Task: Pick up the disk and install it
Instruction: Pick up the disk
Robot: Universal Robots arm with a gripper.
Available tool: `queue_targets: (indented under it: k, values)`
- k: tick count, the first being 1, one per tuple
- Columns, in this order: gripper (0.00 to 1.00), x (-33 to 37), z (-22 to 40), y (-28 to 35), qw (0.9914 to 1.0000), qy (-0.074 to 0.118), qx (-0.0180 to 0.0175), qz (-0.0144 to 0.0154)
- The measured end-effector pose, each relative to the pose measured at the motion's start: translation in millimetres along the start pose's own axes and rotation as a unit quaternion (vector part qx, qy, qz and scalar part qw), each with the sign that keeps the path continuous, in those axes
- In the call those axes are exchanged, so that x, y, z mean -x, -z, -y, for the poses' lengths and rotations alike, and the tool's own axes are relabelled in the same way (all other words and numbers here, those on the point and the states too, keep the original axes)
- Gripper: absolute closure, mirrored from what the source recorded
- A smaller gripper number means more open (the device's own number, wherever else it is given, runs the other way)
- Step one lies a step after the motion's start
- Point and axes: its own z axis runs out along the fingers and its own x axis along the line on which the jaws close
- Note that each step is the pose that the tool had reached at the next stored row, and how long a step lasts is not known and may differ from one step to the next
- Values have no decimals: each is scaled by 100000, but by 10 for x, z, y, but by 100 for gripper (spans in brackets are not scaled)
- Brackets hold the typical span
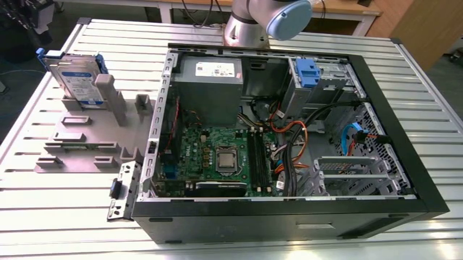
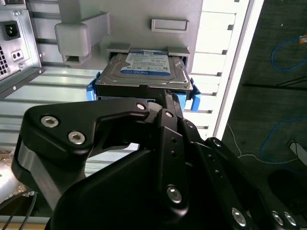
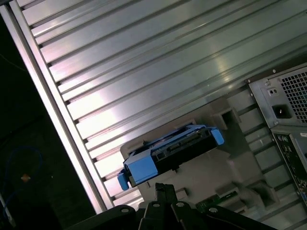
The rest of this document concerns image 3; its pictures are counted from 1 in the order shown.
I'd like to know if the black open PC case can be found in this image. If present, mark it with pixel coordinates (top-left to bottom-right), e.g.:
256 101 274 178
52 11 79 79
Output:
244 67 307 230

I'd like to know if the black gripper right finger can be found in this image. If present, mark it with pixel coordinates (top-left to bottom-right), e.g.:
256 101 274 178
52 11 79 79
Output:
165 184 273 230

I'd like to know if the grey parts rack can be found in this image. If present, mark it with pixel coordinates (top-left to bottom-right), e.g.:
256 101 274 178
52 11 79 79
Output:
119 95 279 216

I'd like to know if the hard disk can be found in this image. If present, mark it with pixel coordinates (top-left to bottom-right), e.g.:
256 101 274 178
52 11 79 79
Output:
117 124 225 191

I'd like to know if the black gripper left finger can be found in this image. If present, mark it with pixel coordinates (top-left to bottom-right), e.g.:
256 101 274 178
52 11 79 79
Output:
57 182 171 230

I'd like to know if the green RAM stick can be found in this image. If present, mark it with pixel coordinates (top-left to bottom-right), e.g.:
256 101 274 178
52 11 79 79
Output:
196 193 232 207

